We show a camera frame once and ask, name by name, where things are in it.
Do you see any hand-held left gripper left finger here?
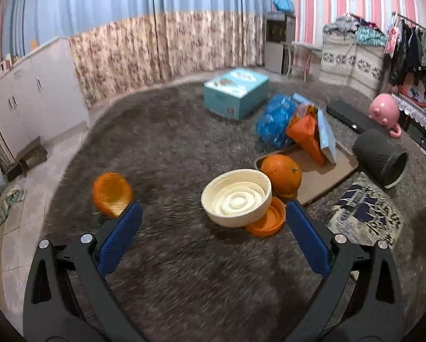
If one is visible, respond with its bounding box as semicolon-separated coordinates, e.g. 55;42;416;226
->
23;200;146;342

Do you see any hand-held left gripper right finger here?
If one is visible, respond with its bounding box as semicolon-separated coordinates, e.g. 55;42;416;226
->
286;199;404;342

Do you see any light blue box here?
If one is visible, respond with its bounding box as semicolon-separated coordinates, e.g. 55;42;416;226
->
316;109;338;164

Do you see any orange plastic lid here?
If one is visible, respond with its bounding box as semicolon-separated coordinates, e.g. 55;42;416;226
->
244;197;287;237

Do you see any brown tray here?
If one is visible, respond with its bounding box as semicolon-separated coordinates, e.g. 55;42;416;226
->
254;142;360;206

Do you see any whole orange fruit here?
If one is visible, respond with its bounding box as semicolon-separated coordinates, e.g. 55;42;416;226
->
261;154;303;197

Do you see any white ridged bowl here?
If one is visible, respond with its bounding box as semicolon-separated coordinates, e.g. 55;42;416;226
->
201;170;273;228

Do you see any orange plastic bag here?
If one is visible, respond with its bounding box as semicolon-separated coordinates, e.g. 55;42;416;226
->
286;114;326;166

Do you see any black cylinder bag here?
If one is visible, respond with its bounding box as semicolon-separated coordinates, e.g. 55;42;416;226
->
352;128;409;189

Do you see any grey shag rug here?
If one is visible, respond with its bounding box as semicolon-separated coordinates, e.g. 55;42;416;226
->
38;78;426;342

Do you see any crumpled cloth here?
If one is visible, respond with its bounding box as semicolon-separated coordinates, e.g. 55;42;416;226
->
0;187;25;226

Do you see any blue plastic bag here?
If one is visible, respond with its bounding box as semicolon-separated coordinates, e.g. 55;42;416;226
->
255;94;299;149

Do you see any small wooden stool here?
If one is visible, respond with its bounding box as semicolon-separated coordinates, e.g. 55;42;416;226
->
6;136;49;182

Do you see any black flat case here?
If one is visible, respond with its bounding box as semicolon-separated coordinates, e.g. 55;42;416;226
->
326;99;392;134

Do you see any pink piggy bank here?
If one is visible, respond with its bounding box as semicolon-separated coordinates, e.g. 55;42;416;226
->
369;93;403;139

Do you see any dark tv stand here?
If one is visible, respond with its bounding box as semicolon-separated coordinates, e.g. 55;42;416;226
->
391;93;426;168

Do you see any teal cardboard box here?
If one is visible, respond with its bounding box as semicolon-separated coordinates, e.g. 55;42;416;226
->
203;68;269;121

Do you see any white cabinet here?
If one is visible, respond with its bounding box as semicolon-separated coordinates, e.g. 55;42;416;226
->
0;37;90;161

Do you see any white lace cloth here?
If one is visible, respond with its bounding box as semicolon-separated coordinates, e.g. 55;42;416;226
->
391;93;426;136

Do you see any pink printed board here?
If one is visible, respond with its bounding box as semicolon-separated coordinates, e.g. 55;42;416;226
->
398;74;426;103

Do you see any patterned covered quilt stack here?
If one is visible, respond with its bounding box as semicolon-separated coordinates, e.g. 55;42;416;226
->
318;32;390;95

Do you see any folding table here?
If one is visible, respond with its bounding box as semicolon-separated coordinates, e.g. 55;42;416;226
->
286;41;322;81

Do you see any grey water dispenser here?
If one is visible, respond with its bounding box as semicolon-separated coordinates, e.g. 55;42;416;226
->
264;11;296;75

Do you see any row of hung clothes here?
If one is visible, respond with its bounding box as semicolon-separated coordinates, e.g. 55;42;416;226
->
389;18;426;91

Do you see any blue and floral curtain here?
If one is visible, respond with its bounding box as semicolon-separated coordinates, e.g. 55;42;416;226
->
0;0;274;105

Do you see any pile of folded clothes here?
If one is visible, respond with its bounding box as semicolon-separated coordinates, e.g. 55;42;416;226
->
323;13;388;47

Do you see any pink hanging packet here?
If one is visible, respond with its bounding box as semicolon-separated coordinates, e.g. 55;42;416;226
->
384;16;404;56

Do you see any blue bottle cover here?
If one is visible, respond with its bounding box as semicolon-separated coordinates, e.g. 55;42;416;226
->
272;0;295;13

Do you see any metal clothes rack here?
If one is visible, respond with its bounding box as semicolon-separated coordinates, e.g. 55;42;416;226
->
391;11;426;43

